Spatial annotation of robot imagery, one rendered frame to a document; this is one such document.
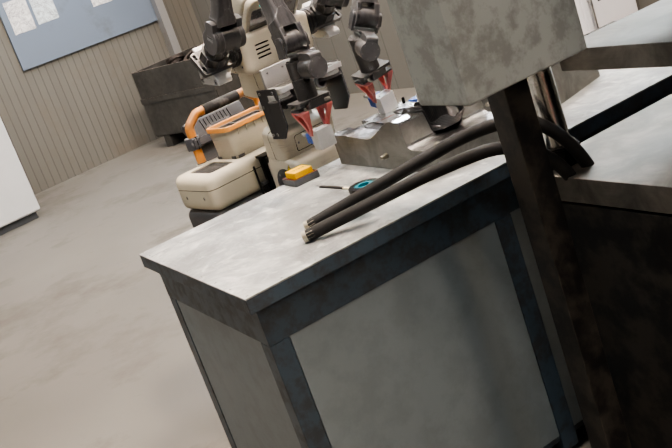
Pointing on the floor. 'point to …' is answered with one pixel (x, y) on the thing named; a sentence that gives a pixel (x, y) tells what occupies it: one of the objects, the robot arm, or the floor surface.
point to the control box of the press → (507, 107)
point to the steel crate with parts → (177, 94)
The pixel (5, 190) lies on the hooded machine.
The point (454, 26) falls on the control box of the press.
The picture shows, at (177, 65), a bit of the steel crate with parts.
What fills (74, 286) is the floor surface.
